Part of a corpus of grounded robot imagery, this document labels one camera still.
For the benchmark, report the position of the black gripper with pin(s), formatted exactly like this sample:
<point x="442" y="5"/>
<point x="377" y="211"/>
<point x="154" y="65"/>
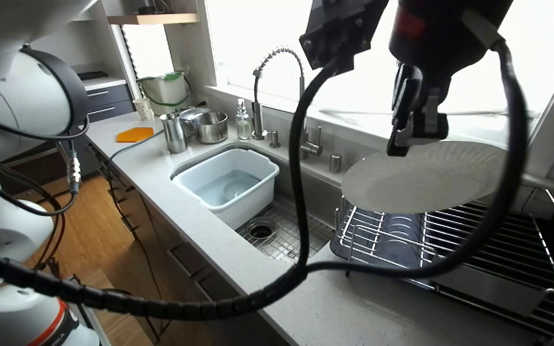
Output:
<point x="450" y="32"/>

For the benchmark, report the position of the white paper plate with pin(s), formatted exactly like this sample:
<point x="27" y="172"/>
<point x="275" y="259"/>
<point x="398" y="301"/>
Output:
<point x="431" y="180"/>

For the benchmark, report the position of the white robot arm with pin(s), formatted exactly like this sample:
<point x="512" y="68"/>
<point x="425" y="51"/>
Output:
<point x="13" y="97"/>

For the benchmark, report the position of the small metal sink knob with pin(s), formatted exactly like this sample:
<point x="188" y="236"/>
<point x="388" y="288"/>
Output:
<point x="335" y="163"/>
<point x="273" y="140"/>

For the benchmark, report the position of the stainless steel sink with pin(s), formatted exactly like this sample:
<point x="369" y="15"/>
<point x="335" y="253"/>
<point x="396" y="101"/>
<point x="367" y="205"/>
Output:
<point x="317" y="193"/>

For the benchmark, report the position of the spring neck kitchen faucet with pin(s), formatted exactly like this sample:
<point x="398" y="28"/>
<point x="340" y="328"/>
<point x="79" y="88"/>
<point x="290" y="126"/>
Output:
<point x="256" y="109"/>

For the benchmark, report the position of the clear soap bottle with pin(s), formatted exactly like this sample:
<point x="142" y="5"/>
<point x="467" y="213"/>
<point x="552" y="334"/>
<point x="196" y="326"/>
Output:
<point x="242" y="120"/>

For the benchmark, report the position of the white plastic wash tub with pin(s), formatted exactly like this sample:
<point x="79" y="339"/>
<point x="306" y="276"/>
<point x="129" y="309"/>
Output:
<point x="250" y="166"/>

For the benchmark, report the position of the metal sink bottom grid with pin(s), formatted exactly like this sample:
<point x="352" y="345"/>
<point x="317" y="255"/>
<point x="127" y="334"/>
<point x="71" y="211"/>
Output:
<point x="288" y="234"/>

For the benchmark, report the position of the black drain tray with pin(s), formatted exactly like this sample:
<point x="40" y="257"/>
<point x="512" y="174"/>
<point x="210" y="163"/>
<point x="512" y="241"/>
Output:
<point x="475" y="289"/>

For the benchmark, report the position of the bright window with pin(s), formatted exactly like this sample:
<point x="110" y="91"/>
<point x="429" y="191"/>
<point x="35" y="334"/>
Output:
<point x="250" y="32"/>

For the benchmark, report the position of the metal pot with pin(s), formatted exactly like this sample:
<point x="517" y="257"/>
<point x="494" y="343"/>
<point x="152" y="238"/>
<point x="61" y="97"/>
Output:
<point x="212" y="128"/>

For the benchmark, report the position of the tall metal jug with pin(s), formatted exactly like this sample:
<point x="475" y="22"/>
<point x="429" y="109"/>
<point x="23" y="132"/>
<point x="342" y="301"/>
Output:
<point x="173" y="134"/>

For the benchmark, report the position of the white bin with green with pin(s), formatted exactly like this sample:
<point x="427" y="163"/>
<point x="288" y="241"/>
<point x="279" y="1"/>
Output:
<point x="163" y="90"/>

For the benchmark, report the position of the dark base cabinet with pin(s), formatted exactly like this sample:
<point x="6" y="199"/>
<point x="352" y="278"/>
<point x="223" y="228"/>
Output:
<point x="181" y="257"/>

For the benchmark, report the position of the orange cloth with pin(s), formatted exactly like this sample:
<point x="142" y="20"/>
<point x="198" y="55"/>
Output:
<point x="135" y="136"/>

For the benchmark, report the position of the grey drawer cabinet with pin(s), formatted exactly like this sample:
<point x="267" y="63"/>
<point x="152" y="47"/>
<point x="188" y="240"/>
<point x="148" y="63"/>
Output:
<point x="110" y="101"/>

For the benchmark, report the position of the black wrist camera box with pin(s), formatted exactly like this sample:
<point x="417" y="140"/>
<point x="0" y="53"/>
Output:
<point x="340" y="30"/>

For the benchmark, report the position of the wooden wall shelf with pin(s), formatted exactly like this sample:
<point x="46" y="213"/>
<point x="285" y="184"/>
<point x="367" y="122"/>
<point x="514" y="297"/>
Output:
<point x="154" y="18"/>

